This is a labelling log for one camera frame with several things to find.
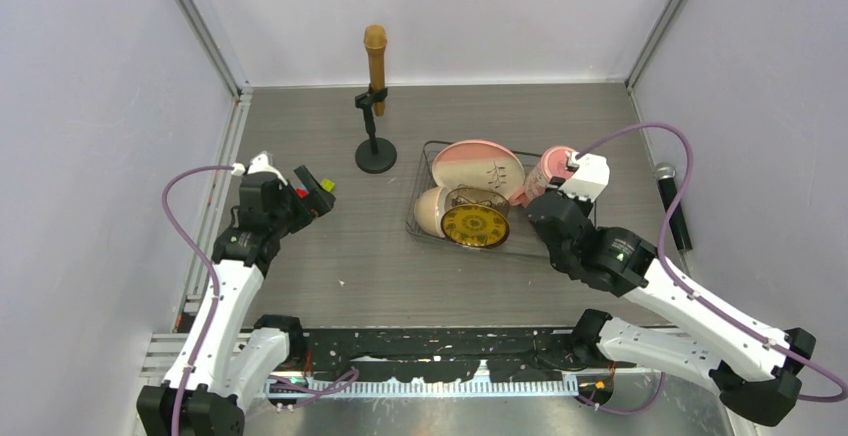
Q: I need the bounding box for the lime green toy brick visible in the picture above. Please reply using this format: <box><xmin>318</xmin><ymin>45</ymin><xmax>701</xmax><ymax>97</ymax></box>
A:
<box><xmin>320</xmin><ymin>179</ymin><xmax>336</xmax><ymax>193</ymax></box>

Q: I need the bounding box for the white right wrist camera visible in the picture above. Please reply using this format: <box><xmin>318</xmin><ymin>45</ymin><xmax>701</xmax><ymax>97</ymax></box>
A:
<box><xmin>558</xmin><ymin>152</ymin><xmax>610</xmax><ymax>203</ymax></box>

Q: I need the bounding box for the black wire dish rack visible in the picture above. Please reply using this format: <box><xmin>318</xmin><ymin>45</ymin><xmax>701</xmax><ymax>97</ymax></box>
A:
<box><xmin>405</xmin><ymin>140</ymin><xmax>549</xmax><ymax>264</ymax></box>

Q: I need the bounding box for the pink beige leaf plate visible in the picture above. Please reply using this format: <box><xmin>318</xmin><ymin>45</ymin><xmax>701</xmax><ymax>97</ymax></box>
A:
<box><xmin>431</xmin><ymin>139</ymin><xmax>525</xmax><ymax>199</ymax></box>

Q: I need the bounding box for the black microphone stand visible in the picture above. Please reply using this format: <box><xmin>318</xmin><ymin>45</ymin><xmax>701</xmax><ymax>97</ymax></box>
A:
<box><xmin>354</xmin><ymin>87</ymin><xmax>397</xmax><ymax>174</ymax></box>

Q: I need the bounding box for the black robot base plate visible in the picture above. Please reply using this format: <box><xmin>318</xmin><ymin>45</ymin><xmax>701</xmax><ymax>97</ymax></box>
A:
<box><xmin>278</xmin><ymin>327</ymin><xmax>614</xmax><ymax>383</ymax></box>

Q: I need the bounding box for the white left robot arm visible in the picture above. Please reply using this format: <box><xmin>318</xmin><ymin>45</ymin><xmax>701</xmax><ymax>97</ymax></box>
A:
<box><xmin>136</xmin><ymin>160</ymin><xmax>335</xmax><ymax>435</ymax></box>

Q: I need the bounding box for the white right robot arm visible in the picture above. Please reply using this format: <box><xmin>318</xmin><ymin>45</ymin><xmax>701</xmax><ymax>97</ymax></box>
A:
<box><xmin>526</xmin><ymin>191</ymin><xmax>816</xmax><ymax>427</ymax></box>

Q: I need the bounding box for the brown glass bowl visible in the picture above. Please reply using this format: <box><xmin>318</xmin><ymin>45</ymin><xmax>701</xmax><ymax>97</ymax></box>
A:
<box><xmin>445</xmin><ymin>186</ymin><xmax>510</xmax><ymax>216</ymax></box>

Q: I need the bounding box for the yellow black patterned plate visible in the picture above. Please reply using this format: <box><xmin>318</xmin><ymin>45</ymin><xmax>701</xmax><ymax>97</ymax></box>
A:
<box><xmin>440</xmin><ymin>203</ymin><xmax>511</xmax><ymax>248</ymax></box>

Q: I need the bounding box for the black handheld microphone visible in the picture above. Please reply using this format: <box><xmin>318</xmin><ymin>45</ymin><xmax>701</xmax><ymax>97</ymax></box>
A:
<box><xmin>653</xmin><ymin>162</ymin><xmax>694</xmax><ymax>254</ymax></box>

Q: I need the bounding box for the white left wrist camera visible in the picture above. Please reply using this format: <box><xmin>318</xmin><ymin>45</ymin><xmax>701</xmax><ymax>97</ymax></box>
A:
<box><xmin>229</xmin><ymin>151</ymin><xmax>288</xmax><ymax>186</ymax></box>

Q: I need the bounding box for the beige ceramic bowl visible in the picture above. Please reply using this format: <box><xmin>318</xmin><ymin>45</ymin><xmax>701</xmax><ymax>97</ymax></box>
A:
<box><xmin>413</xmin><ymin>186</ymin><xmax>449</xmax><ymax>238</ymax></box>

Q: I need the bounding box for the pink patterned mug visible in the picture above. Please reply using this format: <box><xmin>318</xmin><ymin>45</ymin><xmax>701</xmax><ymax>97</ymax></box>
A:
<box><xmin>511</xmin><ymin>146</ymin><xmax>574</xmax><ymax>207</ymax></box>

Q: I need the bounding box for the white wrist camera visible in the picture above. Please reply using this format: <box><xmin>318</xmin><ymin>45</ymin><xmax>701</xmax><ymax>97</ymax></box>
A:
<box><xmin>558</xmin><ymin>152</ymin><xmax>610</xmax><ymax>203</ymax></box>
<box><xmin>229</xmin><ymin>151</ymin><xmax>288</xmax><ymax>186</ymax></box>

